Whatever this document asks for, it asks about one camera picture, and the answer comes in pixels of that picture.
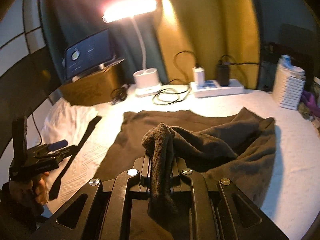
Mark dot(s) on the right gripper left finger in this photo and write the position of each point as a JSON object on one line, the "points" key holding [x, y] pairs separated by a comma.
{"points": [[100, 209]]}

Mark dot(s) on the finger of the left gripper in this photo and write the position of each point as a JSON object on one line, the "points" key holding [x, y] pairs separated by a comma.
{"points": [[57, 145]]}

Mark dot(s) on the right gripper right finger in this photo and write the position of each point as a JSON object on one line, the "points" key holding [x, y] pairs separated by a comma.
{"points": [[219, 209]]}

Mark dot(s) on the dark brown t-shirt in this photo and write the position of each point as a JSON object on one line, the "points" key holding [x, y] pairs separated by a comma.
{"points": [[240, 147]]}

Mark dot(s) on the person left hand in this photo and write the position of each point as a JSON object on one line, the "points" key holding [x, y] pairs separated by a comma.
{"points": [[32, 194]]}

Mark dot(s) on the brown cardboard box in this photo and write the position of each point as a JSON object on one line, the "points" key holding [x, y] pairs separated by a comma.
{"points": [[95, 88]]}

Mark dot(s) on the dark tablet screen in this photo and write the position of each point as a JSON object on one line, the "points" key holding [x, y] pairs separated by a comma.
{"points": [[89, 53]]}

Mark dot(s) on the white desk lamp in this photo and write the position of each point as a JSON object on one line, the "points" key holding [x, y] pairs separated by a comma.
{"points": [[147, 79]]}

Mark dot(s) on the white power strip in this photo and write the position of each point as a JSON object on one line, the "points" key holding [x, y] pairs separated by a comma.
{"points": [[213, 88]]}

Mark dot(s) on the purple cloth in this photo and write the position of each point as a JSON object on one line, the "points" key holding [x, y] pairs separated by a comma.
{"points": [[309, 100]]}

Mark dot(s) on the white charger plug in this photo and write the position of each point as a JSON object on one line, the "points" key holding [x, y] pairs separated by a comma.
{"points": [[199, 76]]}

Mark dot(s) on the black charger adapter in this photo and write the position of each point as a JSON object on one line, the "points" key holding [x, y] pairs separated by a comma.
{"points": [[222, 74]]}

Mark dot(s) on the white plastic basket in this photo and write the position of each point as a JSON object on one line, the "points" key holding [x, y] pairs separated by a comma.
{"points": [[288, 84]]}

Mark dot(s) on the yellow curtain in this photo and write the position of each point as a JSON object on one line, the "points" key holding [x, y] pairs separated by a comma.
{"points": [[210, 29]]}

